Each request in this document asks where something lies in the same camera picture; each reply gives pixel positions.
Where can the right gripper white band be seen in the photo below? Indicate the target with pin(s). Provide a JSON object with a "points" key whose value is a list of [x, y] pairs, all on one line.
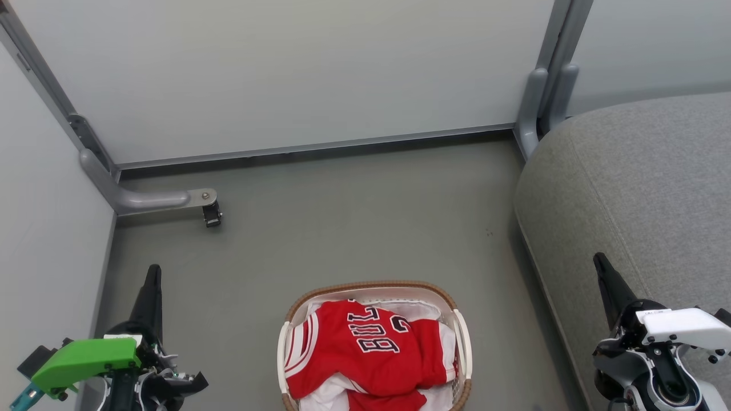
{"points": [[679, 328]]}

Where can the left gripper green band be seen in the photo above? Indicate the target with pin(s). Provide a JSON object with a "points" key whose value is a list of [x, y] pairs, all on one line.
{"points": [[85, 359]]}

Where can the red sports jersey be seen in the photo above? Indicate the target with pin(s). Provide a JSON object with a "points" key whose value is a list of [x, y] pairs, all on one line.
{"points": [[354, 365]]}

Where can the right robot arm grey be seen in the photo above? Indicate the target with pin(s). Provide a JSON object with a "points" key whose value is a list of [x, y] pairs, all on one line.
{"points": [[708, 394]]}

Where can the grey fabric sofa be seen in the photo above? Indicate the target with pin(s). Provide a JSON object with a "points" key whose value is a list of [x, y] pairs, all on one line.
{"points": [[628, 188]]}

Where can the white cloth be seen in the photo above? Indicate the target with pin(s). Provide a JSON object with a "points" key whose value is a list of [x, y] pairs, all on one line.
{"points": [[322, 401]]}

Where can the grey metal partition foot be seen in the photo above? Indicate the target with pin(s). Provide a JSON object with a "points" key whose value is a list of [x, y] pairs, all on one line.
{"points": [[148, 200]]}

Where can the black caster wheel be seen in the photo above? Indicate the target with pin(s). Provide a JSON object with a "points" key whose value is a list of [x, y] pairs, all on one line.
{"points": [[212, 216]]}

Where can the white laundry basket brown rim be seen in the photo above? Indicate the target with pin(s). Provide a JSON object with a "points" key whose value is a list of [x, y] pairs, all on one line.
{"points": [[462, 342]]}

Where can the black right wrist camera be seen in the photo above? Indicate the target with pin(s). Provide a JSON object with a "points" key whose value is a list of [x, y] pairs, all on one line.
{"points": [[724, 317]]}

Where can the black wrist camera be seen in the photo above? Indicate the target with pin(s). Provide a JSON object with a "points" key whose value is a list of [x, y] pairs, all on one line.
{"points": [[37, 358], [724, 317]]}

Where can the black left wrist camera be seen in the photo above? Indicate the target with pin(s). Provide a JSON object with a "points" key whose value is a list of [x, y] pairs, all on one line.
{"points": [[37, 358]]}

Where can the grey metal partition post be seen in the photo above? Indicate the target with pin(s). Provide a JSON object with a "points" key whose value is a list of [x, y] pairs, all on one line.
{"points": [[562, 91], [534, 108], [40, 74]]}

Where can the grey partition bottom rail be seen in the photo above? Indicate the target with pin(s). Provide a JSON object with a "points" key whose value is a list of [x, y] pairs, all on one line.
{"points": [[320, 147]]}

